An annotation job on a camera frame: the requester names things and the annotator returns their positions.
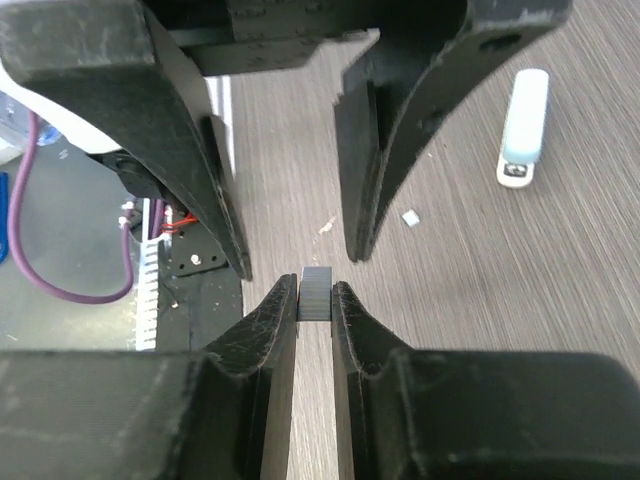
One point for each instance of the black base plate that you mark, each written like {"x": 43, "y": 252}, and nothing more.
{"x": 199, "y": 293}

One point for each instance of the light blue stapler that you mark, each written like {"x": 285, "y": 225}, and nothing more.
{"x": 524, "y": 128}

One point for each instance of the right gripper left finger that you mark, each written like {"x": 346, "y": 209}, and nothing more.
{"x": 222, "y": 412}

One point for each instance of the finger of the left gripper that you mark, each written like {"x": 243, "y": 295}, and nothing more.
{"x": 429, "y": 57}

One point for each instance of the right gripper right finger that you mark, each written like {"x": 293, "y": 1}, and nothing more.
{"x": 407, "y": 413}

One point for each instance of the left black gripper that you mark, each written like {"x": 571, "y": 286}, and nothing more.
{"x": 113, "y": 65}

